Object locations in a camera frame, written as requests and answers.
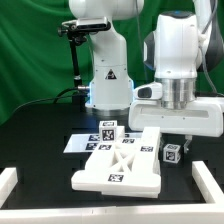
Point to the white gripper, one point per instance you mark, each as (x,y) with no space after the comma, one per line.
(201,117)

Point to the white chair back part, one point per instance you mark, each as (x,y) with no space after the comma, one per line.
(131,162)

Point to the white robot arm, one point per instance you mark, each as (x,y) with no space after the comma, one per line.
(183,44)

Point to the white sheet with tags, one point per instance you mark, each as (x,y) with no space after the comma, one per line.
(79,143)

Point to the green backdrop curtain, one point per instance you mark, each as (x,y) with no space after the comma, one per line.
(35,62)

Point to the white block far left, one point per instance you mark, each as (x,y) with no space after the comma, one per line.
(8,180)

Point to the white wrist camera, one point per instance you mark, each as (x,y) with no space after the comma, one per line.
(151,91)

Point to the white frame border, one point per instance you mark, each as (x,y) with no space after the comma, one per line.
(210,212)

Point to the black camera stand pole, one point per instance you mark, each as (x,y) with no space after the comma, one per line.
(79,99)

